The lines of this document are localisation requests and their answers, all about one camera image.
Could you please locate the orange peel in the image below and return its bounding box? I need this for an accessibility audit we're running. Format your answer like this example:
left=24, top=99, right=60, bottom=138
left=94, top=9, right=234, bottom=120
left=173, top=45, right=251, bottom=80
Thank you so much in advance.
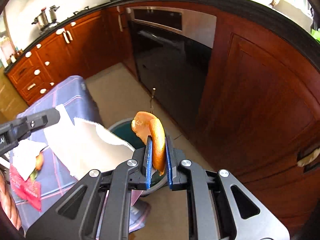
left=131, top=112, right=165, bottom=176

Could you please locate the teal trash bin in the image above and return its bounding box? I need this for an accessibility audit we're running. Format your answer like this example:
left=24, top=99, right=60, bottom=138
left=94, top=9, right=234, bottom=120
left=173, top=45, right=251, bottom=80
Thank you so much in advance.
left=108, top=118, right=168, bottom=197

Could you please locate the person's left hand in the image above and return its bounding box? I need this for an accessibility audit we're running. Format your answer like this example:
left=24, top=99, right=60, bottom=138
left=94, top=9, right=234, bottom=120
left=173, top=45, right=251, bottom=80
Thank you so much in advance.
left=0, top=173, right=22, bottom=230

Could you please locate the white tissue paper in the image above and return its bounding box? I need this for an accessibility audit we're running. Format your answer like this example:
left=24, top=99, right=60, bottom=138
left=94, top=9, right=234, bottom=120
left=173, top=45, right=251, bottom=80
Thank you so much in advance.
left=12, top=139, right=47, bottom=181

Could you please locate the red packet on table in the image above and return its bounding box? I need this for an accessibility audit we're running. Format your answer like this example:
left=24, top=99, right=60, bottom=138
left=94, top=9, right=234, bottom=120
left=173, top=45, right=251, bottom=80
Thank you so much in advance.
left=10, top=165, right=41, bottom=211

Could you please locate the white paper sheet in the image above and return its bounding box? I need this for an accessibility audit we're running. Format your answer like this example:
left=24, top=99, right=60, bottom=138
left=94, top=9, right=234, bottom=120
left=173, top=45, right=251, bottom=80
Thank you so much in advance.
left=43, top=104, right=135, bottom=180

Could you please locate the blue plaid tablecloth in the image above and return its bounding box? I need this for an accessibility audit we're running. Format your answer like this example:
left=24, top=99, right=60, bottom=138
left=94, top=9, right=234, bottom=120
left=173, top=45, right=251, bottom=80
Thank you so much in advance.
left=8, top=75, right=152, bottom=233

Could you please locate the black built-in oven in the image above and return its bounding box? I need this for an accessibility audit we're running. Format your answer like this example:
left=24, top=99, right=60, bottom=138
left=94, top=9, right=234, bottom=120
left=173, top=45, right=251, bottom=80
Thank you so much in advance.
left=127, top=7, right=216, bottom=132

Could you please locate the steel pressure cooker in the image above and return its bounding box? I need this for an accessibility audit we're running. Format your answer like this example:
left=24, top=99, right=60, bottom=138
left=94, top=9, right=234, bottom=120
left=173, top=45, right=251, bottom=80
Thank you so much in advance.
left=32, top=5, right=60, bottom=31

